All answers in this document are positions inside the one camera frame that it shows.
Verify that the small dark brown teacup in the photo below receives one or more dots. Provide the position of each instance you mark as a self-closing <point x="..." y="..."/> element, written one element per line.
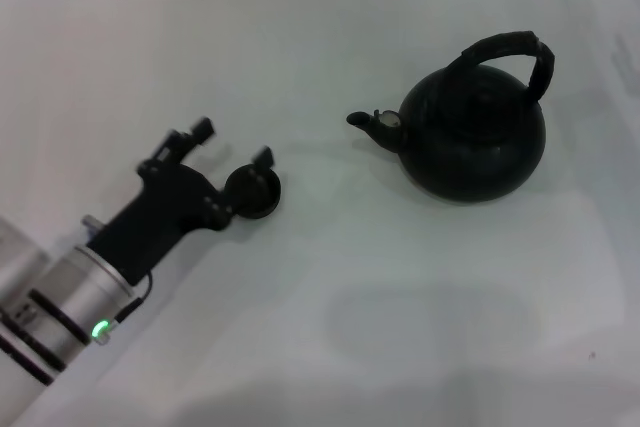
<point x="265" y="199"/>

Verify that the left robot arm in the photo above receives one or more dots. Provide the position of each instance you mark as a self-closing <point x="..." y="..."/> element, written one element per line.
<point x="80" y="292"/>

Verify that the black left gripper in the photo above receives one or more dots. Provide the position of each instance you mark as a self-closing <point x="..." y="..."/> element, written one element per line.
<point x="160" y="207"/>

